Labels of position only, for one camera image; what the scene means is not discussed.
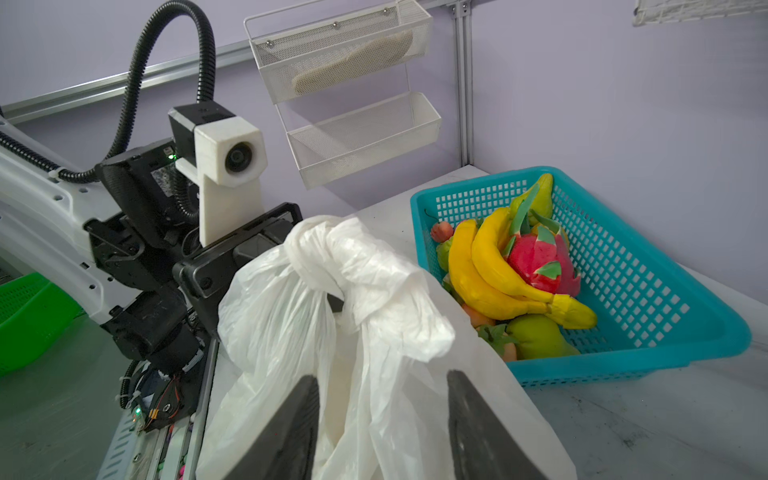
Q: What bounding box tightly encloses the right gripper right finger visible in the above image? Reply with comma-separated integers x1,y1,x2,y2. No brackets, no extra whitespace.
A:
447,370,544,480

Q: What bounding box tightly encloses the beige cloth in shelf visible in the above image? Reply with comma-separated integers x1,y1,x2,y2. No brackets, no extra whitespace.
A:
292,31,413,95

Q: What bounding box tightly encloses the yellow fake banana bunch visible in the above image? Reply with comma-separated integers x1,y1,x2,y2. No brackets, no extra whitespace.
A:
448,208,597,330

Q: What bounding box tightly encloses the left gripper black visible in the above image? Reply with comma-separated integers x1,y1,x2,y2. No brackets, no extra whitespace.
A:
84,139,302,372

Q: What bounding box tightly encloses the upper white mesh shelf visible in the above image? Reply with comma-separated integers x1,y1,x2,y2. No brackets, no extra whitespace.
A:
249,1,433,104

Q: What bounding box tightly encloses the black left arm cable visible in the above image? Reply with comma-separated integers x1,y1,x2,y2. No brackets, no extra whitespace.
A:
0,0,218,185

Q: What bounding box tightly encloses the white wire wall basket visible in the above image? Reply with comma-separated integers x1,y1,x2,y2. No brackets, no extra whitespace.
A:
633,0,767,27

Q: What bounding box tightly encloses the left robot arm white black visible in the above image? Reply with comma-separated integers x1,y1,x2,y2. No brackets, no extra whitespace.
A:
1,101,301,376

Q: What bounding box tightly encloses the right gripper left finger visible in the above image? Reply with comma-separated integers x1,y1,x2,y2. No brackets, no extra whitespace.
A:
225,375,320,479

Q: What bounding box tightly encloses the teal plastic basket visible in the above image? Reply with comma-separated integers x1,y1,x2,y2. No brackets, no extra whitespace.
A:
411,167,752,387

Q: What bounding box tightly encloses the white lemon print plastic bag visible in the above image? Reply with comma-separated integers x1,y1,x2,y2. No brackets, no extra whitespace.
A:
196,216,577,479

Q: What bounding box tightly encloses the green plastic crate outside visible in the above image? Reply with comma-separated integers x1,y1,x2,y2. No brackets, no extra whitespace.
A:
1,273,84,376

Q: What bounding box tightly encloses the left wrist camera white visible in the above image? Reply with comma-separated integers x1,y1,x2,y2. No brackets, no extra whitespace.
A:
169,101,268,247

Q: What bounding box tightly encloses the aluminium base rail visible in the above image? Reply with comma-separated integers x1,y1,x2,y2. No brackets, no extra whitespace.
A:
97,340,219,479

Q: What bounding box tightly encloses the pink fake dragon fruit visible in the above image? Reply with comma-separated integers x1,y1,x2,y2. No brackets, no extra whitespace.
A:
506,224,581,297

